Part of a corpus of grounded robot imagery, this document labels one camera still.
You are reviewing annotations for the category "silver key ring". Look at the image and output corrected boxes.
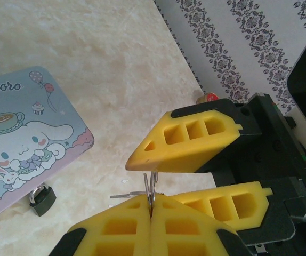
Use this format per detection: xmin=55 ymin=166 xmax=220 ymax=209
xmin=143 ymin=170 xmax=160 ymax=213

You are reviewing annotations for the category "blue cartoon tin box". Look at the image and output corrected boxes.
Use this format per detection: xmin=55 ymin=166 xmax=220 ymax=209
xmin=0 ymin=66 xmax=95 ymax=226

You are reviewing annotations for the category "red tape roll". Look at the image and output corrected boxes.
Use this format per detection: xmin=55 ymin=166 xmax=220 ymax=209
xmin=196 ymin=91 xmax=220 ymax=105

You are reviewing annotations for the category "small black padlock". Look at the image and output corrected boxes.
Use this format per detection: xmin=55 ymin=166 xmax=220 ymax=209
xmin=28 ymin=182 xmax=57 ymax=217

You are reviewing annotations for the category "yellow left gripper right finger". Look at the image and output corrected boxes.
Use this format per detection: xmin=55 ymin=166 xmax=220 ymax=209
xmin=151 ymin=195 xmax=252 ymax=256

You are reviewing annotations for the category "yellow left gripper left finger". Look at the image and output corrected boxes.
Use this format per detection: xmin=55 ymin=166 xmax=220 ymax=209
xmin=49 ymin=194 xmax=153 ymax=256

